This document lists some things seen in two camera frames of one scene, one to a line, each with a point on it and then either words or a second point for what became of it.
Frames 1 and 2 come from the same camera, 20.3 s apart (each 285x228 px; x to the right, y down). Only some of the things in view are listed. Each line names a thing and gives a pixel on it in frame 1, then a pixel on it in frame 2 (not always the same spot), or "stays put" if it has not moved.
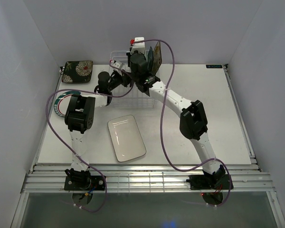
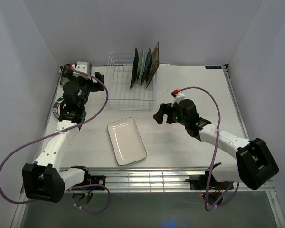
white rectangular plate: x=126 y=138 stays put
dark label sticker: x=214 y=66 stays put
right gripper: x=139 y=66 → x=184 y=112
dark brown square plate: x=157 y=59 stays put
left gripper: x=126 y=79 → x=95 y=87
